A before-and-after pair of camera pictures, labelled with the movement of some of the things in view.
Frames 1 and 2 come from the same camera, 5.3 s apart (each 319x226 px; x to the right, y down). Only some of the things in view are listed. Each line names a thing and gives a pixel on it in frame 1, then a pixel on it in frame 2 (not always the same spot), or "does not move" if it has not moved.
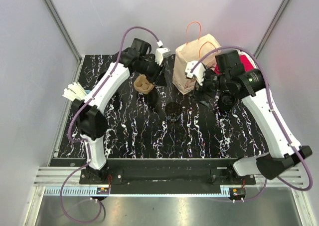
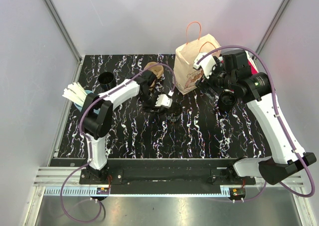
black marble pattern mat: x=152 y=120 does not move
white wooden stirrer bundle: x=75 y=91 does not move
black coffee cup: x=227 y=100 does not move
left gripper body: x=155 y=71 to x=150 y=103
